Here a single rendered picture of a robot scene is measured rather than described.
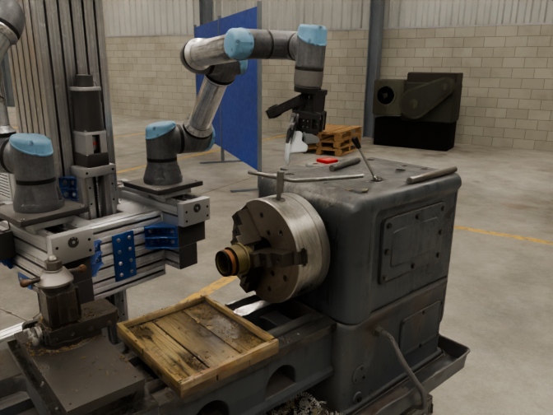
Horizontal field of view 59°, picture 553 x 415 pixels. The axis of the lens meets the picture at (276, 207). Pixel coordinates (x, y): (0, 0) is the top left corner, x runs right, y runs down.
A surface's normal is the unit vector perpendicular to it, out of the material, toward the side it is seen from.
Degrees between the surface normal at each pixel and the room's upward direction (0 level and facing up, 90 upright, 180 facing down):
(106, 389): 0
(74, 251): 90
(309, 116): 93
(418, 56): 90
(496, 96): 90
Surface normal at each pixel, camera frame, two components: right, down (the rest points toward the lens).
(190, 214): 0.77, 0.18
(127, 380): 0.01, -0.96
